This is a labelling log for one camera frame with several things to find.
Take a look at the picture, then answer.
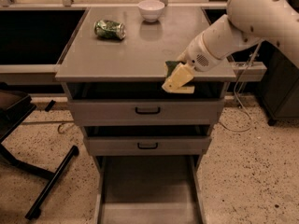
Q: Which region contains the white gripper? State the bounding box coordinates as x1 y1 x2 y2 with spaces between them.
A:
161 34 223 93

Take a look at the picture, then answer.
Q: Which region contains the green and yellow sponge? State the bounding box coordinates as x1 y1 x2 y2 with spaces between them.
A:
164 60 196 95

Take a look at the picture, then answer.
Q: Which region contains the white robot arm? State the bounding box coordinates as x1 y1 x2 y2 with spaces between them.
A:
163 0 299 93

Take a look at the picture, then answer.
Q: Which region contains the grey drawer cabinet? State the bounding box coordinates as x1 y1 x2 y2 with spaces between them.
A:
54 5 237 224

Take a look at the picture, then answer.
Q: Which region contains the grey top drawer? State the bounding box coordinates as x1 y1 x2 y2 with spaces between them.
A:
68 99 224 126

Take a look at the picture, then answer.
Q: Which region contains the grey middle drawer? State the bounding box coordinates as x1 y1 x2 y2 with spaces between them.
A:
84 136 211 156

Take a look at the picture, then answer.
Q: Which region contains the grey open bottom drawer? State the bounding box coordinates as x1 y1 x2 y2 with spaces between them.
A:
93 156 206 224

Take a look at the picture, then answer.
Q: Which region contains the white ceramic bowl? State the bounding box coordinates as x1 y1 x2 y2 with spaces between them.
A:
137 0 164 22

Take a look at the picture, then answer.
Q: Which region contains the crushed green soda can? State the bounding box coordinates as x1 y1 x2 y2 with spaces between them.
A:
94 20 126 40

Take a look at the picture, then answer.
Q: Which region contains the dark grey side cabinet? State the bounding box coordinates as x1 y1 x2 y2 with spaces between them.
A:
257 42 299 126

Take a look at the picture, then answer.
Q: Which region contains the black chair base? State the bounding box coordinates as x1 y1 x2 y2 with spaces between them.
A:
0 81 80 221

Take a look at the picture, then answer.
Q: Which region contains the white cable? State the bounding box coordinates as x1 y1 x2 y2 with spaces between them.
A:
218 44 263 134

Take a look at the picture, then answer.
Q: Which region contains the black top drawer handle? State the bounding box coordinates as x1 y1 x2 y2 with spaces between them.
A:
135 106 161 115

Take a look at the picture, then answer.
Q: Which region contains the black drawer handle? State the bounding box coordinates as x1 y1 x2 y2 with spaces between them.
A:
135 106 161 115
137 143 159 150

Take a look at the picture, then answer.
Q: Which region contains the grey metal frame rail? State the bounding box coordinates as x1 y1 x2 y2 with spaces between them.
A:
231 62 267 82

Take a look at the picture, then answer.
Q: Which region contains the black middle drawer handle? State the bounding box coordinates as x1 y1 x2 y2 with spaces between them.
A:
137 143 159 150

